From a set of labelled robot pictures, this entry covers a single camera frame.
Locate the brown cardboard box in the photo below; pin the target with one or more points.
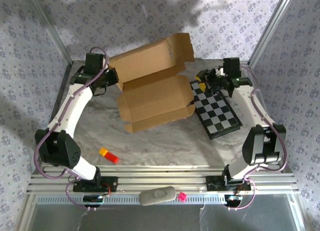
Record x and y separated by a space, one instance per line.
155 98

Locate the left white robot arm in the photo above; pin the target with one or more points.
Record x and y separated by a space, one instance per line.
67 108

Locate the black and grey chessboard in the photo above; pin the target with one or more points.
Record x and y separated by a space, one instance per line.
217 113

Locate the yellow toy brick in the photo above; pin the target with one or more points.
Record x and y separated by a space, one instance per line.
102 151

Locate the red toy brick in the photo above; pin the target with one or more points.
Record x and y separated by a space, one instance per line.
111 158

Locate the aluminium mounting rails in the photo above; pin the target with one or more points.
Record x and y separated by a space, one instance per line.
162 177

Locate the small pink cube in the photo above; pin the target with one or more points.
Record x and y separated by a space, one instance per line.
182 196

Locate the small black circuit board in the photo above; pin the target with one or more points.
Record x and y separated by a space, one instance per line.
92 200
233 199

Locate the grey oval stone pad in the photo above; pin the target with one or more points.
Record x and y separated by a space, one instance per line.
157 195

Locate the grey metal lower panel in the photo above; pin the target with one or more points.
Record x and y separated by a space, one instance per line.
150 218

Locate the aluminium side rail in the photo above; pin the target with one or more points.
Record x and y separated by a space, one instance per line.
62 91
261 107

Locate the aluminium frame post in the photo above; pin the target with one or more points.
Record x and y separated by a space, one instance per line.
53 36
270 28

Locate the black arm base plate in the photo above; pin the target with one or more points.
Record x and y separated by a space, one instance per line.
110 184
212 183

